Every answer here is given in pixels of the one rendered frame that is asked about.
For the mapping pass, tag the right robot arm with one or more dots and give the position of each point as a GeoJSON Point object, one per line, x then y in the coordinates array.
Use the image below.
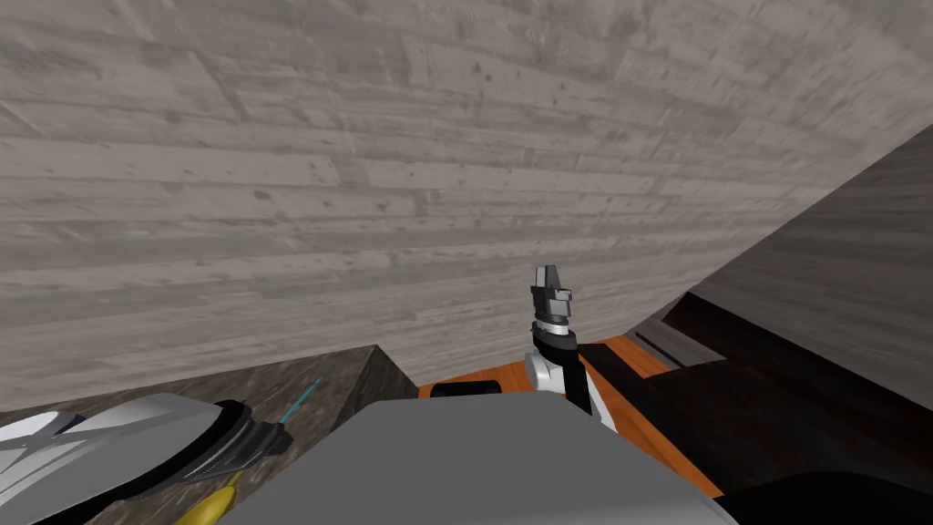
{"type": "Point", "coordinates": [561, 368]}

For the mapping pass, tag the grey-brown wooden table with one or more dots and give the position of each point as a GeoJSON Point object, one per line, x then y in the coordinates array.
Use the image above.
{"type": "Point", "coordinates": [321, 379]}

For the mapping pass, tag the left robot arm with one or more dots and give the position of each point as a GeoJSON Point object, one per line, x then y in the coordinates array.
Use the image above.
{"type": "Point", "coordinates": [109, 445]}

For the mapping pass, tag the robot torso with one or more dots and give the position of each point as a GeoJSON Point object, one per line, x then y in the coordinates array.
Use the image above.
{"type": "Point", "coordinates": [481, 467]}

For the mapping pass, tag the teal thin stick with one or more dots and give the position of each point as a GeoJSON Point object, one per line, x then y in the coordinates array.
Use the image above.
{"type": "Point", "coordinates": [302, 400]}

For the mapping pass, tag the dark brown cabinet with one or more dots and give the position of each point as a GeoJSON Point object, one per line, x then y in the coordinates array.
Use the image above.
{"type": "Point", "coordinates": [765, 415]}

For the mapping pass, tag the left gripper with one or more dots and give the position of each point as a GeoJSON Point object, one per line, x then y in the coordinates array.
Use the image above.
{"type": "Point", "coordinates": [268, 439]}

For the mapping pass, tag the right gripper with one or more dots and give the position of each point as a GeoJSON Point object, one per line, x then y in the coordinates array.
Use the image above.
{"type": "Point", "coordinates": [550, 310]}

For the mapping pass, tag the yellow rounded object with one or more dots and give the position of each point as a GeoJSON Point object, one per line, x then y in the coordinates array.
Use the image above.
{"type": "Point", "coordinates": [208, 508]}

